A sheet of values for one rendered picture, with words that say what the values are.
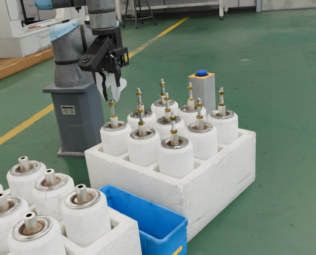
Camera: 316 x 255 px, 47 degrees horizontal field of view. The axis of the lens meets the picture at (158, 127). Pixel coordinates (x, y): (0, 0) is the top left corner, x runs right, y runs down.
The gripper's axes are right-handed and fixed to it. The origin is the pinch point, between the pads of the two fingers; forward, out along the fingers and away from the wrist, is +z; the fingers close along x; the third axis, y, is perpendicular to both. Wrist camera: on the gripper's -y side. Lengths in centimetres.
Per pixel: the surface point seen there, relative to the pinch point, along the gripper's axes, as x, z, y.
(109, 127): 0.9, 9.2, -1.2
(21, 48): 218, 18, 138
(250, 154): -35.3, 23.0, 22.7
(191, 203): -30.1, 23.2, -8.7
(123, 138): -4.2, 11.9, -1.3
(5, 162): 62, 34, 0
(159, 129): -13.0, 10.7, 5.8
